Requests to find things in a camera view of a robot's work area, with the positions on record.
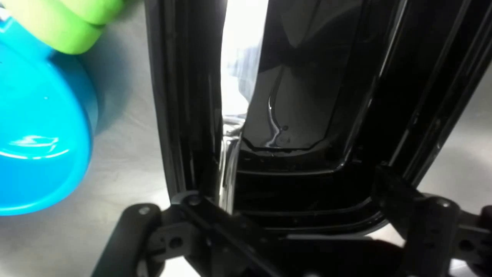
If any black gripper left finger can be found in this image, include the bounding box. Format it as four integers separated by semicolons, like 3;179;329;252
91;191;267;277

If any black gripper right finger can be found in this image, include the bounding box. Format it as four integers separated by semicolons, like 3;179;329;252
369;165;492;277

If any silver table knife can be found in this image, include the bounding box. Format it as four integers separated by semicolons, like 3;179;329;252
218;0;272;213

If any stainless steel sink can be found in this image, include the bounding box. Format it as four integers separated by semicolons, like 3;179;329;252
0;0;492;277

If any blue plastic bowl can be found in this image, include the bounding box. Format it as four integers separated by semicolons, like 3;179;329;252
0;10;103;219

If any black plastic food container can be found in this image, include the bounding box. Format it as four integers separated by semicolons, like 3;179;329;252
143;0;492;236

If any small green plastic cup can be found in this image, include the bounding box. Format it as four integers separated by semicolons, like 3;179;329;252
0;0;128;58

